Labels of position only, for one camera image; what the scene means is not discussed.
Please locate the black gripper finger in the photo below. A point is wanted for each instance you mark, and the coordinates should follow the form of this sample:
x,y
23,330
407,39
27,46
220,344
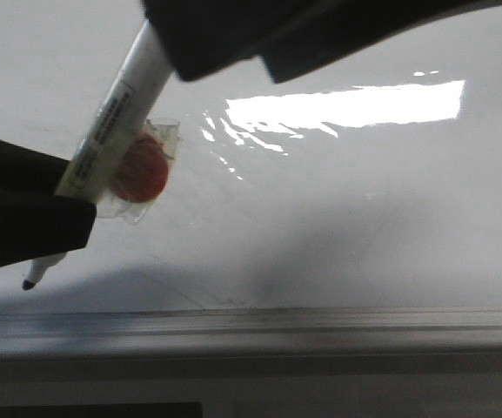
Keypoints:
x,y
34,222
293,38

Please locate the white dry-erase marker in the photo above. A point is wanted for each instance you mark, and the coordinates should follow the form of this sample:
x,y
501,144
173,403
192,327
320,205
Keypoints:
x,y
120,118

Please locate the red round magnet with tape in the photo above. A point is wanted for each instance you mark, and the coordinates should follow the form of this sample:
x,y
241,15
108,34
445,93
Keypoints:
x,y
143,172

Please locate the white whiteboard with aluminium frame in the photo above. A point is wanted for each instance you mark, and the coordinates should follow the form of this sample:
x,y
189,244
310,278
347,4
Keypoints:
x,y
356,210

